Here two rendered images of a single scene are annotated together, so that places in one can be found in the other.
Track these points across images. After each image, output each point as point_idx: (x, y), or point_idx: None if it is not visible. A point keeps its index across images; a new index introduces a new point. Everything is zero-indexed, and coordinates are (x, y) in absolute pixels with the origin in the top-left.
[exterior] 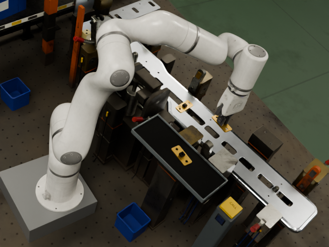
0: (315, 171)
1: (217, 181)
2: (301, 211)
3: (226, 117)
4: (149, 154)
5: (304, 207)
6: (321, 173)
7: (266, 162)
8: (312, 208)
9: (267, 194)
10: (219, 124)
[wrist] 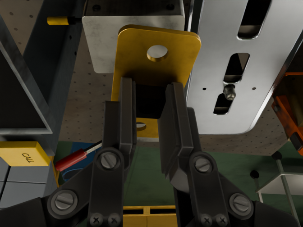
0: (301, 148)
1: (19, 118)
2: (220, 125)
3: (164, 145)
4: None
5: (232, 124)
6: None
7: (298, 42)
8: (241, 129)
9: (204, 86)
10: (117, 100)
